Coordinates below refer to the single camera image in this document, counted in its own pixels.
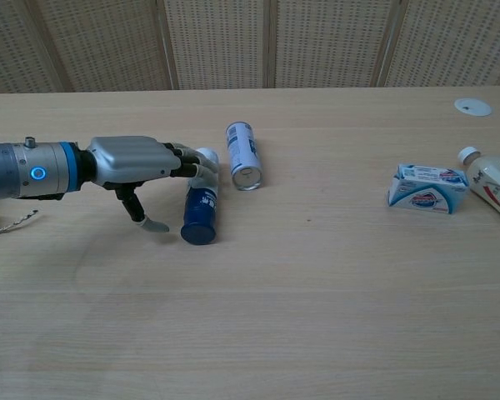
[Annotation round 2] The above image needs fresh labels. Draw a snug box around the white round table grommet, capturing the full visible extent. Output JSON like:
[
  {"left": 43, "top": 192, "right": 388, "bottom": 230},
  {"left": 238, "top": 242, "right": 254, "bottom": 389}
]
[{"left": 453, "top": 97, "right": 493, "bottom": 118}]

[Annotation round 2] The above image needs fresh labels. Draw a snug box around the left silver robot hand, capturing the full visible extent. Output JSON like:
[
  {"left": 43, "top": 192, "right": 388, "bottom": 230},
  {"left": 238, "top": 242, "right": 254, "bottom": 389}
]
[{"left": 81, "top": 136, "right": 220, "bottom": 233}]

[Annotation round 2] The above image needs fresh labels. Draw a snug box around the beige milk tea bottle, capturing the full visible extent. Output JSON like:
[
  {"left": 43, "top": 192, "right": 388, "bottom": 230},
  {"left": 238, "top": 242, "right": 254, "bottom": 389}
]
[{"left": 457, "top": 145, "right": 500, "bottom": 230}]

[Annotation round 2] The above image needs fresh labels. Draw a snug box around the gold metal chain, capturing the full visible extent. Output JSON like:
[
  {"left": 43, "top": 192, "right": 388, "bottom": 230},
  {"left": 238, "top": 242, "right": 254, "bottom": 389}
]
[{"left": 0, "top": 209, "right": 39, "bottom": 243}]

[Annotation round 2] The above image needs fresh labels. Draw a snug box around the white blue drink can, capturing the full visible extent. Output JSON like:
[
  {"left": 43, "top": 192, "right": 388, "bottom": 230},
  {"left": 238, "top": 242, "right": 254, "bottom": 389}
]
[{"left": 225, "top": 121, "right": 263, "bottom": 192}]

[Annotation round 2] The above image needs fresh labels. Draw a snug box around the woven bamboo screen panel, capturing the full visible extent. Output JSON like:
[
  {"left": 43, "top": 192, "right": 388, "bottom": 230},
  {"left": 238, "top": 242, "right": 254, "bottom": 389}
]
[
  {"left": 24, "top": 0, "right": 179, "bottom": 93},
  {"left": 0, "top": 0, "right": 74, "bottom": 96},
  {"left": 268, "top": 0, "right": 409, "bottom": 89},
  {"left": 372, "top": 0, "right": 500, "bottom": 88},
  {"left": 157, "top": 0, "right": 276, "bottom": 91}
]

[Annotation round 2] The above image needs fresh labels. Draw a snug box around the white blue tube bottle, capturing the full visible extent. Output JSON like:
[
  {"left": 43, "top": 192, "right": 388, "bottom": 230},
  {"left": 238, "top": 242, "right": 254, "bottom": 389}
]
[{"left": 179, "top": 147, "right": 221, "bottom": 246}]

